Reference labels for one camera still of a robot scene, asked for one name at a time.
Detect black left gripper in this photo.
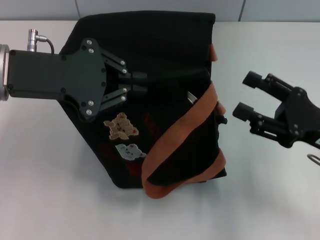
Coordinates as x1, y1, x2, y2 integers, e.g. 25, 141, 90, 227
6, 37, 109, 123

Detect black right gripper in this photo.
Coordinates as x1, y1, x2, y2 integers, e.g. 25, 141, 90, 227
231, 70, 320, 151

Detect black food bag orange straps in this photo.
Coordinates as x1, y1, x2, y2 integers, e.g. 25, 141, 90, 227
58, 11, 229, 201

